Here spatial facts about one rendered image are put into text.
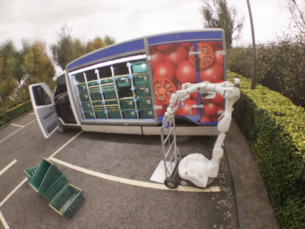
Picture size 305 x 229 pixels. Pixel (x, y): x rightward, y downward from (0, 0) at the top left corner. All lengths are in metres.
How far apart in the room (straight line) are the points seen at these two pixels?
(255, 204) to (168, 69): 2.77
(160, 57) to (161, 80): 0.45
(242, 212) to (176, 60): 2.74
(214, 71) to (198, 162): 1.67
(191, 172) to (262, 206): 1.29
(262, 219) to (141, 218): 1.74
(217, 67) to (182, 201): 2.36
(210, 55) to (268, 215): 2.78
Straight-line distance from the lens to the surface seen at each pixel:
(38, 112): 4.55
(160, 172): 2.67
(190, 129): 3.03
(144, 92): 3.07
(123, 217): 2.25
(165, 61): 2.66
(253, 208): 2.30
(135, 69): 3.03
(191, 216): 2.14
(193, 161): 2.43
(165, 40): 2.69
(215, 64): 2.66
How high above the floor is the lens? 1.95
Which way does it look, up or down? 22 degrees down
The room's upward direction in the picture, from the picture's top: 8 degrees counter-clockwise
